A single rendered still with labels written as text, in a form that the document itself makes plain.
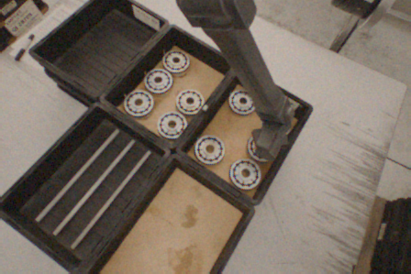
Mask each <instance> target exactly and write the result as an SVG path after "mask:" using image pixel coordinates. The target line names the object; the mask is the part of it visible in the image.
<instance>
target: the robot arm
mask: <svg viewBox="0 0 411 274"><path fill-rule="evenodd" d="M175 2H176V5H177V6H178V7H179V10H181V12H182V13H183V16H185V18H186V19H187V21H188V22H189V24H190V25H191V26H192V27H200V28H201V29H202V30H203V32H204V33H205V34H206V35H207V36H208V37H209V38H211V39H212V40H213V42H215V44H216V45H217V47H218V48H219V50H220V51H221V53H222V54H223V56H224V57H225V59H226V60H227V62H228V64H229V66H230V67H231V69H232V70H233V71H234V72H235V74H236V75H237V77H238V78H239V80H240V82H241V84H243V87H244V88H245V90H246V91H247V92H248V94H249V95H250V97H251V100H252V102H253V107H254V108H255V113H256V114H257V115H258V117H259V118H260V120H261V121H264V124H263V125H262V126H261V128H258V129H253V130H252V131H251V135H252V137H253V142H254V145H255V148H256V150H255V152H256V154H257V155H258V156H260V157H261V158H262V159H266V160H274V159H275V158H276V155H277V154H278V152H279V149H280V148H284V147H285V145H287V144H289V140H288V137H287V135H286V134H287V132H288V131H289V129H291V125H292V124H291V121H292V119H293V118H294V115H295V113H294V108H293V107H292V106H291V103H290V102H289V98H288V97H287V96H284V95H283V92H282V91H281V90H280V89H279V88H278V87H277V85H276V84H275V83H274V80H273V79H272V76H271V73H270V72H269V69H268V67H267V65H266V63H265V61H264V58H263V57H262V55H261V51H260V50H259V49H258V46H257V44H256V41H255V40H254V37H253V36H252V33H251V31H250V26H251V25H252V23H253V20H254V17H255V16H256V14H257V6H256V5H255V1H254V0H175Z"/></svg>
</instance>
